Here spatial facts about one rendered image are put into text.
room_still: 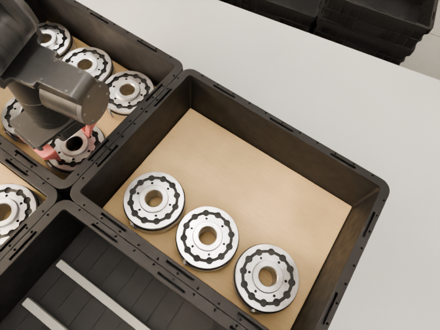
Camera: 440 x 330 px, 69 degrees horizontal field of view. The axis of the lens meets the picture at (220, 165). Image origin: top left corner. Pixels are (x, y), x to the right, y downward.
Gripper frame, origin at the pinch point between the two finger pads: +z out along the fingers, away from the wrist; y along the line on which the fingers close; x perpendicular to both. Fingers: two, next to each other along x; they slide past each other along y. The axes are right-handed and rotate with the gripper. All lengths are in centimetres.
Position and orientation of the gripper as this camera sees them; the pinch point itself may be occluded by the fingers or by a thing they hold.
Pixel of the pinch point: (71, 144)
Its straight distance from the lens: 61.5
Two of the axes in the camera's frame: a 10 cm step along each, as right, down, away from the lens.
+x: -7.8, -5.9, 2.2
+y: 6.2, -6.7, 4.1
